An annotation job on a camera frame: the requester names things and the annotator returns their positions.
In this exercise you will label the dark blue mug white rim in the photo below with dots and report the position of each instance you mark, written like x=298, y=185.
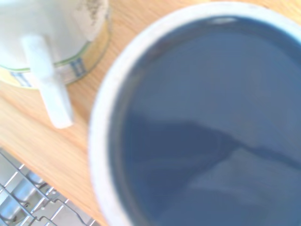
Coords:
x=200, y=117

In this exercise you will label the white patterned mug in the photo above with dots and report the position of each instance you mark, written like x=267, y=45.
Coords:
x=47, y=35

